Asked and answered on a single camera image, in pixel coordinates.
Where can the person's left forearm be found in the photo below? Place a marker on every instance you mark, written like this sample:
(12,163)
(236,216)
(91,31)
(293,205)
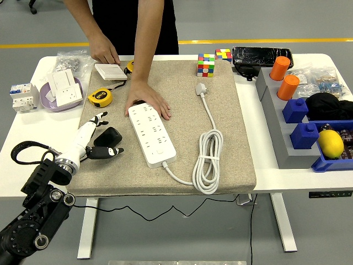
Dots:
(151,33)

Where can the person's right hand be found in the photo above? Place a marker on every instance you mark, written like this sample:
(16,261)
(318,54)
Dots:
(103,51)

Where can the dark dotted small object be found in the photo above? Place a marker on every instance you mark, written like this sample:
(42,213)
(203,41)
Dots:
(326,127)

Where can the person's right forearm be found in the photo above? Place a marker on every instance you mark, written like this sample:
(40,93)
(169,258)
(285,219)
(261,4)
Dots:
(82,19)

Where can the black plug adapter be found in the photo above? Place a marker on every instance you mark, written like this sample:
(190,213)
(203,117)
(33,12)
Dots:
(107,136)

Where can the black plastic tray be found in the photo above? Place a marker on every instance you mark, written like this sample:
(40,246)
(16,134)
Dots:
(259,55)

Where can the stickerless puzzle cube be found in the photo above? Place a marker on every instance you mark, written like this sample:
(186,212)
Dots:
(223,55)

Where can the white switch box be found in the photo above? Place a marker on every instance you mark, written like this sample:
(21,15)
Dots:
(62,80)

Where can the grey stepped block stand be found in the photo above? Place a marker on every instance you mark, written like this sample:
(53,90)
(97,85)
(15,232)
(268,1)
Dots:
(275,116)

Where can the white wall switch panel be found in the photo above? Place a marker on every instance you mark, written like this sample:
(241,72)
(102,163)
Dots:
(110,72)

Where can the white wall socket panel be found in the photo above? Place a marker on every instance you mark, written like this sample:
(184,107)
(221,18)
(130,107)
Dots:
(69,96)

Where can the clear bag metal parts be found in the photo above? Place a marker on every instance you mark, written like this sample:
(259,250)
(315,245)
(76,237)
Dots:
(69,63)

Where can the small yellow tape measure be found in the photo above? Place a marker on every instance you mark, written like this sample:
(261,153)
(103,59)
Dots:
(129,67)

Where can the purple plate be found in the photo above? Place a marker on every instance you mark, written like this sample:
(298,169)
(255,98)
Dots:
(46,105)

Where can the white circuit breaker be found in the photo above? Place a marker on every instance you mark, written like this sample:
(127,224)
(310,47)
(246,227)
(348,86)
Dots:
(23,100)

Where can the person's left hand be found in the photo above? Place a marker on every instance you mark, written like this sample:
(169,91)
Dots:
(146,95)

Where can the yellow lemon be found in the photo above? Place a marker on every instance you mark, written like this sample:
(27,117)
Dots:
(331,143)

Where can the dark brown packets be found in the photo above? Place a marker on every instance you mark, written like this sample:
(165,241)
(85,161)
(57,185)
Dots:
(347,143)

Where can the white power strip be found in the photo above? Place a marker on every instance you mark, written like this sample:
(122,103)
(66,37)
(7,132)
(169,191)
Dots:
(151,138)

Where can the clear bag blue components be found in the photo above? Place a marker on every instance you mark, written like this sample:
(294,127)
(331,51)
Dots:
(331,84)

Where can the white table leg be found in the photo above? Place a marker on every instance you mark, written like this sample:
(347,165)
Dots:
(86,234)
(284,226)

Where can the black cloth bundle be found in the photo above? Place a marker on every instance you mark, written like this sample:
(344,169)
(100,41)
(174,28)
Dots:
(322,106)

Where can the blue plastic bin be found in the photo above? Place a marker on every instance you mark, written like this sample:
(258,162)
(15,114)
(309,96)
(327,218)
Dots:
(331,165)

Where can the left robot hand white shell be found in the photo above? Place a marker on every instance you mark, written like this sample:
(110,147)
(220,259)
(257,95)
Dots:
(82,135)

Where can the black chair base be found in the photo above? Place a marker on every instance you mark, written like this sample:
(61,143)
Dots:
(33,10)

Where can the orange cylinder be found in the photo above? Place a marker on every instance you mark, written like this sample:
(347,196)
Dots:
(288,88)
(279,69)

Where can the grey-brown mat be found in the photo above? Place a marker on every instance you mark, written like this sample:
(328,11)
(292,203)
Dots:
(179,91)

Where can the blue block with knob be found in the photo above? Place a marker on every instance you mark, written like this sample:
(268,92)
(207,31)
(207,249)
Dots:
(295,110)
(303,136)

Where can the large yellow tape measure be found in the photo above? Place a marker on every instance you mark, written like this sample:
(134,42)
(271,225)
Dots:
(99,97)

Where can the black table control panel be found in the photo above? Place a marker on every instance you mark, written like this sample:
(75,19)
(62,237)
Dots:
(331,194)

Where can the clear bag white parts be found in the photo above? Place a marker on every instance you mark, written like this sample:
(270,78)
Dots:
(302,78)

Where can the person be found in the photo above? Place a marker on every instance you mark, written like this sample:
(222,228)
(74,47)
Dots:
(118,22)

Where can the small white plastic piece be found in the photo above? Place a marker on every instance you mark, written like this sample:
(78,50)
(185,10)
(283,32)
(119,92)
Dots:
(50,96)

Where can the silver under-table bracket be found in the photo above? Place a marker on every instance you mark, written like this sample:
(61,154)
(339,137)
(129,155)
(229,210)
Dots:
(244,200)

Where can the white-edged puzzle cube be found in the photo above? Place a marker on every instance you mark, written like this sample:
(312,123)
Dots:
(205,66)

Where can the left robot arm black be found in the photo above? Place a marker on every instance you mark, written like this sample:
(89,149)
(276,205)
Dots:
(41,176)

